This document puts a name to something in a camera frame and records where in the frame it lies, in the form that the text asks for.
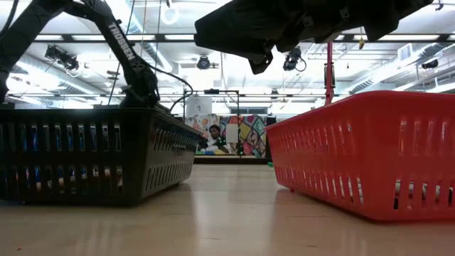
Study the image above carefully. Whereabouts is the person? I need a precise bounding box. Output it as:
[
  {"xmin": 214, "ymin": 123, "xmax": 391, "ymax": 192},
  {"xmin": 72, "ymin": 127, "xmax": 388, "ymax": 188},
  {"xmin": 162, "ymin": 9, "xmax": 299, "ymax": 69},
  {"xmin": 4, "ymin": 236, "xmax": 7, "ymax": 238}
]
[{"xmin": 203, "ymin": 124, "xmax": 232, "ymax": 154}]

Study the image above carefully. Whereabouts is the black left camera cable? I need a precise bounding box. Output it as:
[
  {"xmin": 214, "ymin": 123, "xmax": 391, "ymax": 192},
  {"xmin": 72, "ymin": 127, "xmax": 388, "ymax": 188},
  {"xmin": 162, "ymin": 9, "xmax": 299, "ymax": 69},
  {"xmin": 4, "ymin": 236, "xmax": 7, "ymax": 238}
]
[{"xmin": 151, "ymin": 63, "xmax": 196, "ymax": 113}]

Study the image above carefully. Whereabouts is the black stand frame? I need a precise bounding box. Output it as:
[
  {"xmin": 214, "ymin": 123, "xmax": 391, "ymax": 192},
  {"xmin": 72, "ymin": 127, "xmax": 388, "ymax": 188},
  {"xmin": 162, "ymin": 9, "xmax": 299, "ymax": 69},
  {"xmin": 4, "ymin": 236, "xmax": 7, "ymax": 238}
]
[{"xmin": 182, "ymin": 87, "xmax": 242, "ymax": 157}]

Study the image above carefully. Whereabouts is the black ceiling spotlight with cable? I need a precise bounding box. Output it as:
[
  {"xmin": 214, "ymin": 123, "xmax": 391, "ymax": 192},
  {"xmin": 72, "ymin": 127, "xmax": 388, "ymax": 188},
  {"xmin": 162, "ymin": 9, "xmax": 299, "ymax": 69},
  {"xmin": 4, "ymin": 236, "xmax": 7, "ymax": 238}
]
[{"xmin": 282, "ymin": 45, "xmax": 307, "ymax": 73}]

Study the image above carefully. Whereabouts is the white sign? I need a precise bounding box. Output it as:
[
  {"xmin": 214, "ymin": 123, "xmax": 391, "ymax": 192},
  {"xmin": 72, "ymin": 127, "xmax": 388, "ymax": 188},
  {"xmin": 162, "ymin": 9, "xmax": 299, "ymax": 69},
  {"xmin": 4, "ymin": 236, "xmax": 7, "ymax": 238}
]
[{"xmin": 225, "ymin": 122, "xmax": 240, "ymax": 144}]

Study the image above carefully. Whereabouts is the black metal table frame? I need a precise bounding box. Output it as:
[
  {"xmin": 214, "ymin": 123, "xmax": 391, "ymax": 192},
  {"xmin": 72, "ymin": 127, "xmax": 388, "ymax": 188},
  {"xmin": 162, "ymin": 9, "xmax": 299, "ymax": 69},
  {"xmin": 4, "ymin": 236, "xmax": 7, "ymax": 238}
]
[{"xmin": 193, "ymin": 155, "xmax": 273, "ymax": 166}]

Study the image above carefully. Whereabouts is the colourful patterned panel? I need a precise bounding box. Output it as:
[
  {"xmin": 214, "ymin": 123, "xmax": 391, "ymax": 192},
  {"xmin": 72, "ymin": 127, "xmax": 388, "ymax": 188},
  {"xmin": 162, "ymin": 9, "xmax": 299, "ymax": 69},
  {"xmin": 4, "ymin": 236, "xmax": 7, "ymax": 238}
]
[{"xmin": 184, "ymin": 113, "xmax": 268, "ymax": 159}]

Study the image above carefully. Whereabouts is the black ceiling device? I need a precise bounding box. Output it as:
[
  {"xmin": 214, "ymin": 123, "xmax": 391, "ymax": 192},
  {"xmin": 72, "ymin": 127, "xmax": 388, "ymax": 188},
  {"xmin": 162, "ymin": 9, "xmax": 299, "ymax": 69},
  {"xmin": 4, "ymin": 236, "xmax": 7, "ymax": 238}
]
[{"xmin": 44, "ymin": 45, "xmax": 82, "ymax": 71}]

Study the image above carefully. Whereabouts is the red desk lamp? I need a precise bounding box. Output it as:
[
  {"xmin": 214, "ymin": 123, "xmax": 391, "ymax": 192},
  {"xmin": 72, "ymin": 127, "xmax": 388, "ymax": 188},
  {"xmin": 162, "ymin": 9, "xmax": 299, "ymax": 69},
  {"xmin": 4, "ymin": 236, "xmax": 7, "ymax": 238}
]
[{"xmin": 323, "ymin": 41, "xmax": 336, "ymax": 106}]

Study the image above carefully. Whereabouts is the black plastic basket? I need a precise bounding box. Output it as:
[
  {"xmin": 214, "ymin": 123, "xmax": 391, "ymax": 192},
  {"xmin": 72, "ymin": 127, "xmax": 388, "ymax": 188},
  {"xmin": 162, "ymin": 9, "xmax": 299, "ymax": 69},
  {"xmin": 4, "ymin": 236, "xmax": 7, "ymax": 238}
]
[{"xmin": 0, "ymin": 107, "xmax": 203, "ymax": 207}]

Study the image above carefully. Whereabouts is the white box on stand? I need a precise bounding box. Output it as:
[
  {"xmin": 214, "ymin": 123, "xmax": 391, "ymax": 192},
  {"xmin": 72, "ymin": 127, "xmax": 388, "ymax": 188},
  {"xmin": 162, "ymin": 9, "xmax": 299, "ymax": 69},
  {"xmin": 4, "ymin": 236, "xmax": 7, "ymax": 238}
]
[{"xmin": 186, "ymin": 96, "xmax": 213, "ymax": 116}]

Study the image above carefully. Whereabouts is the red plastic basket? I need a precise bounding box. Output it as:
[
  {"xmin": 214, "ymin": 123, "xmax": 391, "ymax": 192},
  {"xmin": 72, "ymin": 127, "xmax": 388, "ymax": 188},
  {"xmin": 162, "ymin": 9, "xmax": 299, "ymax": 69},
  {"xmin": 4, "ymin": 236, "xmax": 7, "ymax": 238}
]
[{"xmin": 264, "ymin": 90, "xmax": 455, "ymax": 222}]

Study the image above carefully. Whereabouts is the white ceiling vent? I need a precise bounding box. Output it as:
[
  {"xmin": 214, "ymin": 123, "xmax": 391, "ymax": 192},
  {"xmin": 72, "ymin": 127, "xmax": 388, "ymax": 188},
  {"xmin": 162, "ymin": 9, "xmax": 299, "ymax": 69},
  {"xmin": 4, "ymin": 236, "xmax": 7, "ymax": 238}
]
[{"xmin": 397, "ymin": 43, "xmax": 415, "ymax": 62}]

